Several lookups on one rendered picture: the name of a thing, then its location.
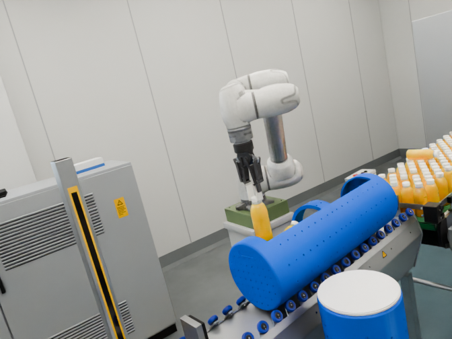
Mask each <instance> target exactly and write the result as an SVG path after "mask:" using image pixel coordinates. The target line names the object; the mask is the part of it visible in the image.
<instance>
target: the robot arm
mask: <svg viewBox="0 0 452 339"><path fill-rule="evenodd" d="M299 104H300V96H299V90H298V87H297V86H295V85H293V84H290V81H289V77H288V75H287V72H286V71H283V70H280V69H268V70H263V71H258V72H255V73H252V74H249V75H244V76H242V77H239V78H237V79H234V80H231V81H230V82H229V83H228V84H227V85H226V86H225V87H223V88H221V90H220V92H219V105H220V111H221V116H222V119H223V122H224V123H225V126H226V127H227V132H228V135H229V140H230V143H234V144H233V148H234V152H235V153H236V154H237V157H236V158H235V159H233V161H234V163H235V166H236V169H237V188H238V191H239V195H240V198H241V203H239V204H237V205H236V206H235V208H236V210H237V211H241V210H247V211H249V212H250V209H251V205H252V200H251V197H253V196H256V200H257V202H260V201H262V202H263V203H264V204H265V206H266V205H268V204H272V203H274V200H272V199H267V198H266V195H265V192H267V191H268V190H278V189H282V188H288V187H290V186H294V185H295V184H297V183H299V182H300V181H301V180H302V179H303V168H302V165H301V164H300V163H299V162H298V161H297V160H295V159H293V158H292V157H291V156H290V155H289V154H288V153H287V146H286V141H285V132H284V127H283V117H282V114H285V113H288V112H290V111H292V110H294V109H295V108H296V107H297V106H298V105H299ZM259 118H263V120H264V127H265V131H266V138H267V142H268V149H269V153H270V157H269V158H268V161H267V165H261V164H260V160H261V158H260V157H256V156H255V155H254V153H253V149H254V145H253V142H252V140H251V139H252V138H253V133H252V128H251V124H250V122H251V121H253V120H257V119H259Z"/></svg>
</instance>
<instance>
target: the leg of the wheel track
mask: <svg viewBox="0 0 452 339"><path fill-rule="evenodd" d="M400 282H401V287H402V294H403V298H404V307H405V312H406V321H407V325H408V334H409V339H421V334H420V325H419V320H418V311H417V306H416V297H415V292H414V283H413V278H412V273H411V272H407V273H406V274H405V275H404V276H403V277H402V278H401V279H400Z"/></svg>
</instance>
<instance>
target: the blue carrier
mask: <svg viewBox="0 0 452 339"><path fill-rule="evenodd" d="M306 209H315V210H318V211H317V212H316V213H314V214H312V215H310V216H309V217H307V218H306V219H304V220H303V214H304V212H305V210H306ZM397 210H398V200H397V196H396V194H395V192H394V190H393V188H392V187H391V186H390V185H389V183H388V182H386V181H385V180H384V179H383V178H381V177H379V176H377V175H375V174H369V173H363V174H358V175H356V176H355V177H353V178H351V179H349V180H348V181H346V182H345V184H344V185H343V187H342V190H341V194H340V198H339V199H337V200H335V201H334V202H332V203H328V202H326V201H322V200H312V201H310V202H308V203H307V204H304V205H303V206H301V207H299V208H298V209H297V210H296V211H295V213H294V215H293V218H292V221H297V222H298V224H296V225H294V226H292V227H291V228H289V229H287V230H286V231H284V232H282V233H280V234H279V235H277V236H276V237H273V238H272V239H271V240H269V241H266V240H264V239H262V238H260V237H256V236H249V237H246V238H245V239H243V240H241V241H239V242H237V243H236V244H234V245H233V246H232V248H231V250H230V252H229V268H230V271H231V275H232V277H233V279H234V281H235V283H236V285H237V287H238V289H239V290H240V291H241V293H242V294H243V296H244V297H245V298H246V299H247V300H248V301H249V302H250V303H252V304H253V305H255V306H256V307H258V308H260V309H263V310H266V311H272V310H274V309H276V308H277V307H279V306H280V305H282V304H283V303H284V302H285V301H287V300H288V299H290V298H291V297H292V296H293V295H295V294H296V293H297V292H299V291H300V290H301V289H302V288H304V287H305V286H307V285H308V284H309V283H310V282H311V281H313V280H314V279H316V278H317V277H318V276H319V275H321V274H322V273H323V272H325V271H326V270H327V269H328V268H330V267H331V266H333V265H334V264H335V263H337V262H338V261H339V260H340V259H342V258H343V257H345V255H347V254H348V253H350V252H351V251H352V250H353V249H355V248H356V247H357V246H359V245H360V244H361V243H363V242H364V241H365V240H366V239H368V238H369V237H371V236H372V235H373V234H374V233H376V232H377V231H378V230H380V229H381V228H382V227H383V226H385V225H386V224H388V223H389V222H390V221H391V220H392V219H393V218H394V217H395V215H396V213H397Z"/></svg>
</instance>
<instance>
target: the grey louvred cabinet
mask: <svg viewBox="0 0 452 339"><path fill-rule="evenodd" d="M104 164H105V167H102V168H100V169H96V170H94V171H91V172H87V173H84V174H81V175H78V176H77V177H78V179H79V183H80V186H81V189H82V192H83V195H84V199H85V202H86V205H87V208H88V211H89V215H90V217H91V221H92V223H93V228H94V230H95V233H96V236H97V239H98V243H99V245H100V249H101V251H102V255H103V258H104V262H105V264H106V268H107V271H108V274H109V277H110V280H111V283H112V287H113V289H114V293H115V295H116V300H117V302H118V306H119V308H120V312H121V315H122V318H123V321H124V325H125V328H126V331H127V334H128V337H129V339H164V338H165V337H167V336H169V335H170V334H173V333H174V332H176V331H177V328H176V322H177V321H176V317H175V314H174V310H173V307H172V303H171V300H170V296H169V293H168V290H167V286H166V283H165V279H164V276H163V272H162V269H161V265H160V262H159V258H158V255H157V251H156V249H155V244H154V241H153V237H152V234H151V230H150V227H149V223H148V220H147V216H146V213H145V209H144V206H143V202H142V199H141V195H140V192H139V188H138V185H137V181H136V178H135V174H134V171H133V167H132V164H131V162H129V161H118V160H110V161H105V162H104ZM0 339H108V336H107V333H106V330H105V327H104V324H103V321H102V318H101V315H100V312H99V309H98V306H97V303H96V300H95V297H94V295H93V291H92V289H91V285H90V283H89V279H88V276H87V273H86V270H85V266H84V264H83V260H82V258H81V254H80V252H79V248H78V246H77V242H76V240H75V236H74V234H73V230H72V228H71V224H70V222H69V218H68V216H67V212H66V209H65V206H64V203H63V199H62V197H61V193H60V191H59V187H58V185H57V181H56V179H55V177H52V178H48V179H45V180H41V181H39V182H34V183H31V184H28V185H25V186H20V187H18V188H14V189H11V190H7V196H6V197H3V198H0Z"/></svg>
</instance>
